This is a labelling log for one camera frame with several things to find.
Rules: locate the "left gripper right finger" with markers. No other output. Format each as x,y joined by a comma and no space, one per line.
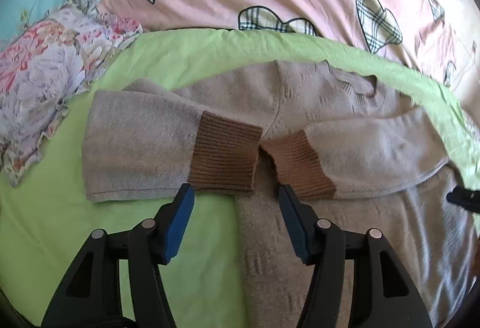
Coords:
383,295

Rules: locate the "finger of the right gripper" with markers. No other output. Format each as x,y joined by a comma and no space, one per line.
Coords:
467,199

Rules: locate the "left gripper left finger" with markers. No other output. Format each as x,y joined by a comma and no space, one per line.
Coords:
114,279

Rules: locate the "beige knit sweater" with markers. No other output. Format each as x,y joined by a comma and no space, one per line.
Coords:
362,154

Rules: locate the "green bed sheet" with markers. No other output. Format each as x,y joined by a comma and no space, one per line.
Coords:
46,218

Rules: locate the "purple pink floral pillow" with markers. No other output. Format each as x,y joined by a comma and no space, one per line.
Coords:
54,60

